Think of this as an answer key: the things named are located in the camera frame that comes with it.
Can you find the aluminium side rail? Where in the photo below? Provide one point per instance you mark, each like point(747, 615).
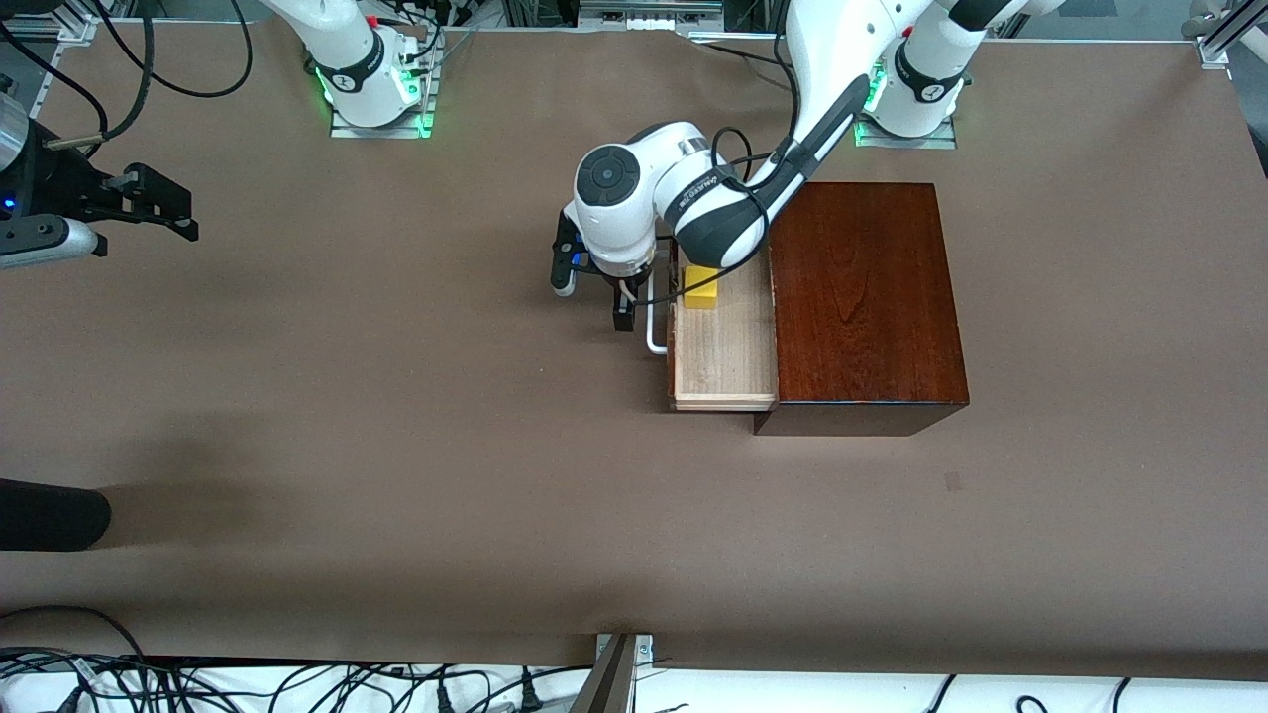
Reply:
point(59, 40)

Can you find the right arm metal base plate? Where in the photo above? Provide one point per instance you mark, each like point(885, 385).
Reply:
point(381, 131)

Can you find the dark brown wooden box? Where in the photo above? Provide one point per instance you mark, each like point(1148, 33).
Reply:
point(862, 297)

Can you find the yellow wooden cube block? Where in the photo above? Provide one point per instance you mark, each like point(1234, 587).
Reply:
point(701, 287)

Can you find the black power plug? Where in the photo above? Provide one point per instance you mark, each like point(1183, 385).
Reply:
point(444, 698)
point(530, 698)

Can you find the metal bracket with grey beam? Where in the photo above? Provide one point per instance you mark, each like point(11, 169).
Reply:
point(616, 673)

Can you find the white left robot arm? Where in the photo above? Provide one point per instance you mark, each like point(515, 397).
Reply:
point(634, 198)

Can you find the black ribbed cylinder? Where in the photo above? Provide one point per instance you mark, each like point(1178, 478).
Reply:
point(50, 515)

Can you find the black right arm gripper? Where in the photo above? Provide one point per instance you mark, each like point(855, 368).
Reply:
point(71, 190)

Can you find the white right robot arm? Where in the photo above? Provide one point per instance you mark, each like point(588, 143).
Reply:
point(347, 40)

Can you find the brown table cover sheet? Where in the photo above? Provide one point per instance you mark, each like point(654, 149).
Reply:
point(396, 446)

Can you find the silver metal frame bar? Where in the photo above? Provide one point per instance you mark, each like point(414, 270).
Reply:
point(649, 12)

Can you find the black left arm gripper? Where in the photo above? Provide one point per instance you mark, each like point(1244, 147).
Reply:
point(623, 310)

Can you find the aluminium corner frame profile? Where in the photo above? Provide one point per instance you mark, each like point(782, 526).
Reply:
point(1223, 35)

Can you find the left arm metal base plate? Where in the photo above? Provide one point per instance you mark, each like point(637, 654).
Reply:
point(906, 142)

